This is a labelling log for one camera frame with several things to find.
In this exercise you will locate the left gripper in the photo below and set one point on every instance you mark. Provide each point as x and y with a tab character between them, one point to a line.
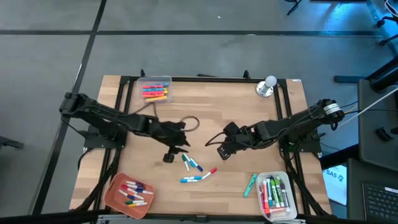
169	133

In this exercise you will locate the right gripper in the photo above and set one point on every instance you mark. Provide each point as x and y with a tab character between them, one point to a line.
239	140

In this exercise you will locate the teal green cap pen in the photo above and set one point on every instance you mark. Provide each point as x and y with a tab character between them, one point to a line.
185	162

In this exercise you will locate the mint green highlighter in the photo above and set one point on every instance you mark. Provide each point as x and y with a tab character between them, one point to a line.
250	185

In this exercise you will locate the yellow highlighter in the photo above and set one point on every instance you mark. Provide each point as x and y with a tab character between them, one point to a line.
156	99

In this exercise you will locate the orange highlighter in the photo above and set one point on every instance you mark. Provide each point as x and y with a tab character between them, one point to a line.
153	96

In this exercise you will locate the purple whiteboard marker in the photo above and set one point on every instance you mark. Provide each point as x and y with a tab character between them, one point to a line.
261	194
285	196

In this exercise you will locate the teal whiteboard marker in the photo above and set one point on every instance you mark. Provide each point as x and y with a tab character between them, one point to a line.
270	191

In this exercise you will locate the pink highlighter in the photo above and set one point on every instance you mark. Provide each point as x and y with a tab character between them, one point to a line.
154	93
152	87

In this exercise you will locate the red whiteboard marker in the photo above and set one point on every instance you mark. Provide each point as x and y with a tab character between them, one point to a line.
266	196

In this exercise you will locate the teal blue highlighter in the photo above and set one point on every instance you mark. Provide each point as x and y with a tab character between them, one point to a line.
153	90

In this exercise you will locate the green whiteboard marker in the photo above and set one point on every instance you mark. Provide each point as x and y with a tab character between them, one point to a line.
280	191
275	193

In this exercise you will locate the purple cap pen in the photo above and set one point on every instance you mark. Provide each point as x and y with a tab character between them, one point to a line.
135	183

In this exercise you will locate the white translucent plastic bin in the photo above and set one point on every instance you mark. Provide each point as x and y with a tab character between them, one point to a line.
292	186

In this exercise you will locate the red cap pen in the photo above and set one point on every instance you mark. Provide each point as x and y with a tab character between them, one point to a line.
129	188
209	174

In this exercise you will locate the yellow cap pen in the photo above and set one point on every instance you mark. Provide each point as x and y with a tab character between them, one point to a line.
138	204

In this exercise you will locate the dark blue cap pen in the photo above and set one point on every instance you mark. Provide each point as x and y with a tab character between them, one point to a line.
127	195

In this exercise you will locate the clear plastic bin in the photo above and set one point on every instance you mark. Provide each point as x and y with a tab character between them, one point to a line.
140	80

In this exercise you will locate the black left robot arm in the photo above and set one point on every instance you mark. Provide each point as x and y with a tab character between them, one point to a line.
102	115

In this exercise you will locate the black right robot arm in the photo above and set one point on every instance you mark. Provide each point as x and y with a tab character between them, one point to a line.
298	121

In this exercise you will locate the light bulb on silver base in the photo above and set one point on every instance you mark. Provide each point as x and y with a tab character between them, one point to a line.
267	85

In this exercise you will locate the terracotta plastic tray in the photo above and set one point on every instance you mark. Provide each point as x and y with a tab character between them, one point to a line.
113	202

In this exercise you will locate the white box blue print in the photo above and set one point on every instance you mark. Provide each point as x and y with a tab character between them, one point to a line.
335	183

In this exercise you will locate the dark grey side table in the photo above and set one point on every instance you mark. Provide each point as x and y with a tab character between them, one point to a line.
373	149

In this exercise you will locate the black chair base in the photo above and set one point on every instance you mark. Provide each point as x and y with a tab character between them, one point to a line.
293	6

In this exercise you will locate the small black desk item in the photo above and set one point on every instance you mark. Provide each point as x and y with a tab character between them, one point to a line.
384	134

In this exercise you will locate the black laptop keyboard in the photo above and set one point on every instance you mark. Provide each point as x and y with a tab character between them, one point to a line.
381	202

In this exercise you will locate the black crossbar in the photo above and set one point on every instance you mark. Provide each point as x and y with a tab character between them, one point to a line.
46	217

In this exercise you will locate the black stand base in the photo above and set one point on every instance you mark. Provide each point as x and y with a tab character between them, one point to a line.
385	76

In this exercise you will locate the black chair leg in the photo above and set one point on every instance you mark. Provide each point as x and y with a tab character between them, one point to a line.
9	143

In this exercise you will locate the black office chair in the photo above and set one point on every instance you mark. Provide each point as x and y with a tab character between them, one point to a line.
387	31

